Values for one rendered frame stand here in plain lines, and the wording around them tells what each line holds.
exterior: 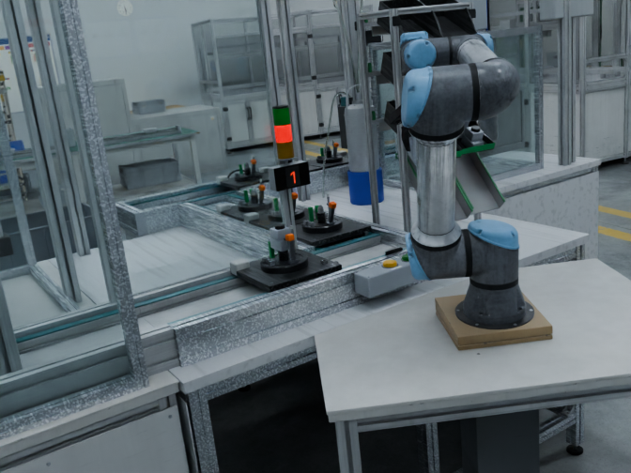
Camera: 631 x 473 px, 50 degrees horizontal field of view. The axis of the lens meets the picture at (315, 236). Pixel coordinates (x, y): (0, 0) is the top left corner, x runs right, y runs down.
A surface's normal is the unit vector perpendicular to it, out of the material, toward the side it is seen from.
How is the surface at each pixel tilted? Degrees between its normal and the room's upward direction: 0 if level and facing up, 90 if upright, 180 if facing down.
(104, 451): 90
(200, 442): 90
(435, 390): 0
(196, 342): 90
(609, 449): 0
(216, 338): 90
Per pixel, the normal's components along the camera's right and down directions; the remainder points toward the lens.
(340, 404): -0.11, -0.95
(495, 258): -0.04, 0.33
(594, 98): 0.40, 0.21
